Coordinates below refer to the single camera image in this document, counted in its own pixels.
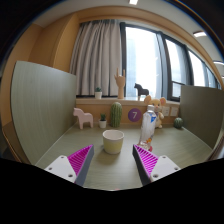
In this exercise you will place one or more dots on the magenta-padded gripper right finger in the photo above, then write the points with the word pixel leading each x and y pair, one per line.
pixel 163 166

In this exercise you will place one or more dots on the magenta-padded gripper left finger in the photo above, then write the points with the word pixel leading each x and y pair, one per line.
pixel 60 166

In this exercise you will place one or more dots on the clear plastic water bottle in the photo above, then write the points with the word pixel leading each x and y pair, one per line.
pixel 147 128

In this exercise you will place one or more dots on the flat round red coaster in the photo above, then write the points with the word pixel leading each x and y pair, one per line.
pixel 150 148

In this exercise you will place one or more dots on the small round green cactus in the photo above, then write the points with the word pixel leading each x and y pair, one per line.
pixel 178 123

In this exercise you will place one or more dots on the pink horse figurine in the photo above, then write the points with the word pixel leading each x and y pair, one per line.
pixel 82 116

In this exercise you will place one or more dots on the cream paper cup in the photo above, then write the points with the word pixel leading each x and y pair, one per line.
pixel 113 143

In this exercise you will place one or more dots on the green-grey desk partition panel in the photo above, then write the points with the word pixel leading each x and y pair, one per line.
pixel 43 110
pixel 201 113

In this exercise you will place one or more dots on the round purple number sign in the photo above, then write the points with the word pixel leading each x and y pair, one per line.
pixel 134 115

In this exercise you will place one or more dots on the small plant in white pot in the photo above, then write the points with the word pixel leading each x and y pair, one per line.
pixel 98 94
pixel 102 124

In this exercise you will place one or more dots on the plush mouse toy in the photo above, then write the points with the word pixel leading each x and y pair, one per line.
pixel 156 101

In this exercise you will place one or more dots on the wooden desk back ledge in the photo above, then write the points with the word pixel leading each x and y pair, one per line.
pixel 90 105

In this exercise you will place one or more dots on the tall green cactus ornament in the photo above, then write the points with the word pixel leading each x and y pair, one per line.
pixel 116 115

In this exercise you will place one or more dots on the black horse figurine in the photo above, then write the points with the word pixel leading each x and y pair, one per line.
pixel 141 90

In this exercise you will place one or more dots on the wooden hand model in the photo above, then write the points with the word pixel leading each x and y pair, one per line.
pixel 120 83

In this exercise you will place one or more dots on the dark-framed window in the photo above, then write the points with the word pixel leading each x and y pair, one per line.
pixel 141 56

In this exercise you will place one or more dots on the grey curtain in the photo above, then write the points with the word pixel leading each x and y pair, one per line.
pixel 96 56

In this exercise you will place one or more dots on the ceiling lights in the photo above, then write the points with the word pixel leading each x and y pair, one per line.
pixel 199 34

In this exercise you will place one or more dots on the white wall socket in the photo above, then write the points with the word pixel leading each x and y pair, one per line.
pixel 174 111
pixel 166 111

